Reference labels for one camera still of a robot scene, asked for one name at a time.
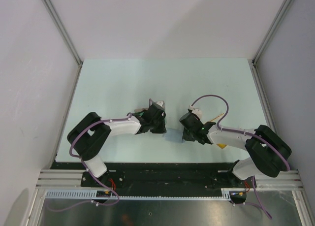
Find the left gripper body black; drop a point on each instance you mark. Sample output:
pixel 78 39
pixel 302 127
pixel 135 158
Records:
pixel 157 126

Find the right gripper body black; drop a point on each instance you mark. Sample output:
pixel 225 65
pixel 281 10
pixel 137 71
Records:
pixel 188 135

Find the light blue cleaning cloth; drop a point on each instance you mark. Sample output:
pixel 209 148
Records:
pixel 174 135

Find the yellow sunglasses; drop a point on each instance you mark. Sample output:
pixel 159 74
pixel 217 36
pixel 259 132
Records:
pixel 222 146

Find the grey glasses case green lining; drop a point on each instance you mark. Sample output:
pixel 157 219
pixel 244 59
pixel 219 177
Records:
pixel 153 115

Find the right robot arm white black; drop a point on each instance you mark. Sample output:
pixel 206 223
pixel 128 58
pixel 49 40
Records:
pixel 268 153

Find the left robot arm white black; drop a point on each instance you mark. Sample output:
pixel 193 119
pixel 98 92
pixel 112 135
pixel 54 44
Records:
pixel 89 136

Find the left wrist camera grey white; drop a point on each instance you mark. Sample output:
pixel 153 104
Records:
pixel 161 103

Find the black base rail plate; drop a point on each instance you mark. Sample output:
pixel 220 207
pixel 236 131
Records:
pixel 168 179

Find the white slotted cable duct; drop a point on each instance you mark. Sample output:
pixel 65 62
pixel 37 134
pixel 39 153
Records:
pixel 96 195

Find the right aluminium side rail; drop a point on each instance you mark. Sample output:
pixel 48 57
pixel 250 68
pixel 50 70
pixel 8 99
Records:
pixel 262 97

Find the aluminium frame crossbar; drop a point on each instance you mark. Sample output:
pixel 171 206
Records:
pixel 285 181

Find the left aluminium frame post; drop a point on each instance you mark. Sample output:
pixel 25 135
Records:
pixel 62 31

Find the aluminium frame post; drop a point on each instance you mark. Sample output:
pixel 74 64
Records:
pixel 62 31
pixel 280 15

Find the right aluminium frame post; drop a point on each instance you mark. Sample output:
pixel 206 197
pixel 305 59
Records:
pixel 280 15

